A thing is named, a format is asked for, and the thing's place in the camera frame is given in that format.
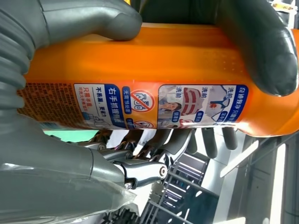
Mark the metal wire rack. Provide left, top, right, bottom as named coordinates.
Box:
left=105, top=148, right=220, bottom=224

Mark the green table mat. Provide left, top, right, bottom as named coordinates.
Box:
left=43, top=130, right=100, bottom=143

